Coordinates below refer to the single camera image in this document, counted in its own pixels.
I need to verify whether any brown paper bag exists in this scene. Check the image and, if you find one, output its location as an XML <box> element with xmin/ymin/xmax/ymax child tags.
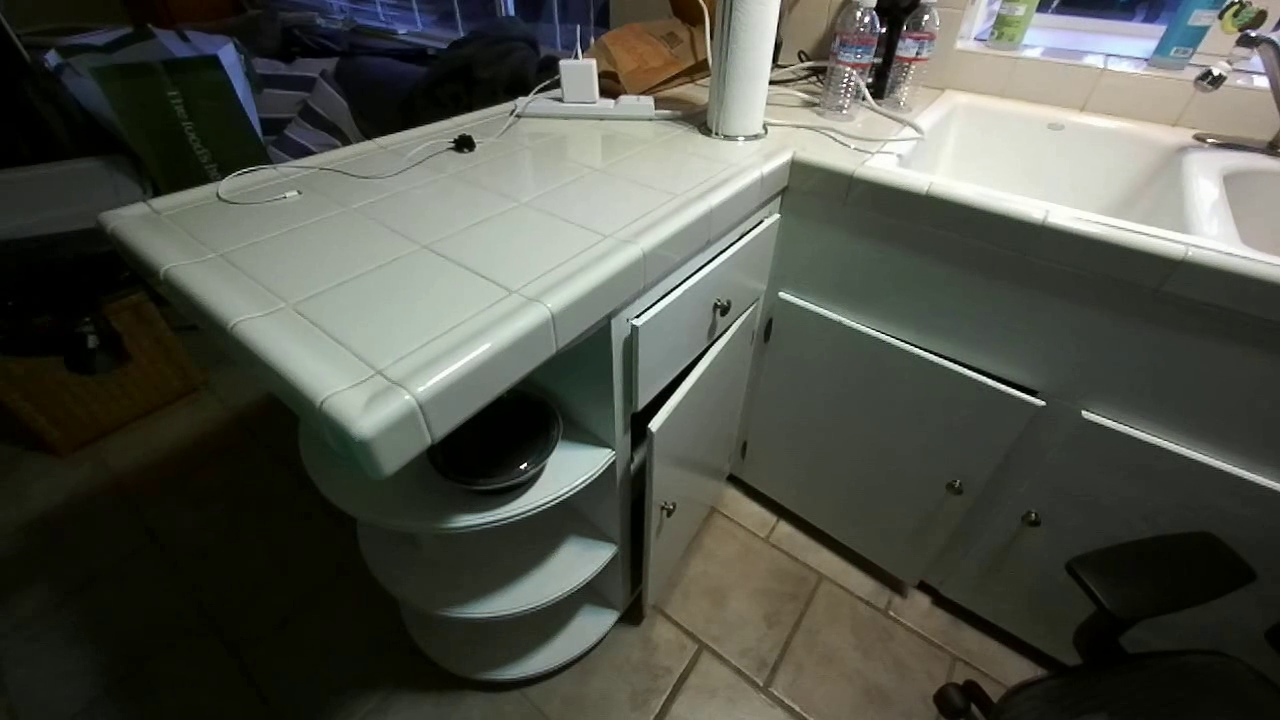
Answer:
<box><xmin>585</xmin><ymin>0</ymin><xmax>713</xmax><ymax>99</ymax></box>

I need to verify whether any narrow white cabinet door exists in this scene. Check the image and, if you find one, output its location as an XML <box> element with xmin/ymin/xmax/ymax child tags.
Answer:
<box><xmin>640</xmin><ymin>301</ymin><xmax>761</xmax><ymax>613</ymax></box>

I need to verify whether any black bowl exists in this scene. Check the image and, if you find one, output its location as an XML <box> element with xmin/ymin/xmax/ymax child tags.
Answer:
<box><xmin>427</xmin><ymin>390</ymin><xmax>563</xmax><ymax>492</ymax></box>

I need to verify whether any paper towel roll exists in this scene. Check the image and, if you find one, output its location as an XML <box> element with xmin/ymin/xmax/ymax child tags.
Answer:
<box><xmin>706</xmin><ymin>0</ymin><xmax>783</xmax><ymax>141</ymax></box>

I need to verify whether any woven brown basket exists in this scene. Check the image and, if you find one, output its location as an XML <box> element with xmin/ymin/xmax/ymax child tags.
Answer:
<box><xmin>0</xmin><ymin>291</ymin><xmax>209</xmax><ymax>459</ymax></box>

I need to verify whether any white sink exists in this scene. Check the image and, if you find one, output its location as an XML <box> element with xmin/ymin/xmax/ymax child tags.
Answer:
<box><xmin>893</xmin><ymin>89</ymin><xmax>1280</xmax><ymax>260</ymax></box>

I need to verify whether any black office chair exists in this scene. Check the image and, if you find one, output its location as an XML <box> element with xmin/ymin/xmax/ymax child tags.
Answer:
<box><xmin>933</xmin><ymin>531</ymin><xmax>1280</xmax><ymax>720</ymax></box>

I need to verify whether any green bottle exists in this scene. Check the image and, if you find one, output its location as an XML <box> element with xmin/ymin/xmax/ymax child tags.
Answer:
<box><xmin>986</xmin><ymin>0</ymin><xmax>1041</xmax><ymax>51</ymax></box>

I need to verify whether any clear water bottle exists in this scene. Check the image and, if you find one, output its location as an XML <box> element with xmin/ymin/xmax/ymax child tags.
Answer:
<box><xmin>819</xmin><ymin>0</ymin><xmax>881</xmax><ymax>121</ymax></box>
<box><xmin>881</xmin><ymin>0</ymin><xmax>941</xmax><ymax>111</ymax></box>

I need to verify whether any white rounded corner shelf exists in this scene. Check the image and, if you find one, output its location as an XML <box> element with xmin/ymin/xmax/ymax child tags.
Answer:
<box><xmin>298</xmin><ymin>330</ymin><xmax>641</xmax><ymax>684</ymax></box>

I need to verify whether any green shopping bag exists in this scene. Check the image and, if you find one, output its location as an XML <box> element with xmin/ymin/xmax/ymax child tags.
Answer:
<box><xmin>42</xmin><ymin>27</ymin><xmax>272</xmax><ymax>196</ymax></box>

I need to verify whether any white power strip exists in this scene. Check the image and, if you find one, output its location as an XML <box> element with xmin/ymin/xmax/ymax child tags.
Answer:
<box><xmin>515</xmin><ymin>94</ymin><xmax>657</xmax><ymax>122</ymax></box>

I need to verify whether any white power adapter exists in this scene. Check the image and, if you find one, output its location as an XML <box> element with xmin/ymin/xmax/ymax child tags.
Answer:
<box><xmin>558</xmin><ymin>57</ymin><xmax>601</xmax><ymax>105</ymax></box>

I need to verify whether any chrome tap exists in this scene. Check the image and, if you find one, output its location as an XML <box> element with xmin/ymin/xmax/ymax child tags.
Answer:
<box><xmin>1192</xmin><ymin>30</ymin><xmax>1280</xmax><ymax>157</ymax></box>

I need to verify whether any wide white cabinet door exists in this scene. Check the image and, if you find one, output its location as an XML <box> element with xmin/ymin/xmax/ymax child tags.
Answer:
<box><xmin>735</xmin><ymin>291</ymin><xmax>1047</xmax><ymax>585</ymax></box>
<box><xmin>925</xmin><ymin>408</ymin><xmax>1280</xmax><ymax>683</ymax></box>

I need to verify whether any white drawer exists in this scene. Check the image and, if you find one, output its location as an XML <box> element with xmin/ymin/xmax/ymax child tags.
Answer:
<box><xmin>628</xmin><ymin>213</ymin><xmax>782</xmax><ymax>412</ymax></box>

